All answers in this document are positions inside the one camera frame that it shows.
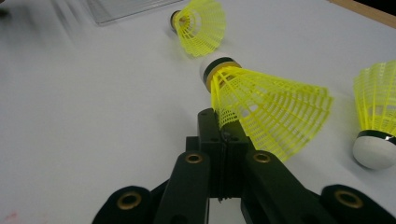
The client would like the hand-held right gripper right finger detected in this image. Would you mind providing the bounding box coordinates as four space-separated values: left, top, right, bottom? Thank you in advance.
223 121 337 224

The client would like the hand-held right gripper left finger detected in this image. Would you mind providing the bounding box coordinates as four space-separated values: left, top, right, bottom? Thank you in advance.
153 107 225 224

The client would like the yellow shuttlecock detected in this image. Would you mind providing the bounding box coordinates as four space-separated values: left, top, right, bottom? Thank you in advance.
169 0 227 59
199 51 334 162
352 60 396 171

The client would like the clear plastic tray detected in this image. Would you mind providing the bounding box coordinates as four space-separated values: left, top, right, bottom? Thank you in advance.
50 0 185 26

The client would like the wooden table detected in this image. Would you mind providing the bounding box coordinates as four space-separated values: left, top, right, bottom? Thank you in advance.
326 0 396 30

